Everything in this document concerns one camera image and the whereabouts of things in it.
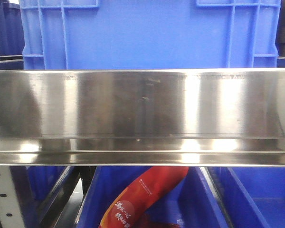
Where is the blue bin right lower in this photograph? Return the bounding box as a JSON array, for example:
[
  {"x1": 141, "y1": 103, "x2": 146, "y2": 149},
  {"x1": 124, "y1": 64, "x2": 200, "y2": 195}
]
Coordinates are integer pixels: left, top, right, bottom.
[{"x1": 209, "y1": 167, "x2": 285, "y2": 228}]

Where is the stainless steel rail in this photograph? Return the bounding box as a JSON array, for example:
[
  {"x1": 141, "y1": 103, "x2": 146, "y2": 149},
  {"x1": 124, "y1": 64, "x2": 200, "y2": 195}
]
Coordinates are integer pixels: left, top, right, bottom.
[{"x1": 0, "y1": 68, "x2": 285, "y2": 166}]

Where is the large blue plastic crate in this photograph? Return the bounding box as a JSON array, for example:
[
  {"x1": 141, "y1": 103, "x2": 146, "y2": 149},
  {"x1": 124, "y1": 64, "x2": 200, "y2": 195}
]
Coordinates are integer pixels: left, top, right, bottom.
[{"x1": 19, "y1": 0, "x2": 281, "y2": 69}]

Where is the blue bin centre lower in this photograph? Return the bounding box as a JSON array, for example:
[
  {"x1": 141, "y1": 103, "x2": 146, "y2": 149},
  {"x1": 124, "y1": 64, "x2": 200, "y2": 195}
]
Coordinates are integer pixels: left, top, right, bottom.
[{"x1": 76, "y1": 166, "x2": 228, "y2": 228}]

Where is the white perforated shelf upright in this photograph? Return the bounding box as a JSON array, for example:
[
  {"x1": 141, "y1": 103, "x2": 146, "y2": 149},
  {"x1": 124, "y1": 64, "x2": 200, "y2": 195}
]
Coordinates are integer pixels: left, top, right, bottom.
[{"x1": 0, "y1": 166, "x2": 25, "y2": 228}]

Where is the red printed snack bag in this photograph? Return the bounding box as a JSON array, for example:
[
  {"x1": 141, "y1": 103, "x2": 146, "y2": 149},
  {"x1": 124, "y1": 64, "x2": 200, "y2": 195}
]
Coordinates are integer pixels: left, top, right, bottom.
[{"x1": 99, "y1": 166, "x2": 189, "y2": 228}]

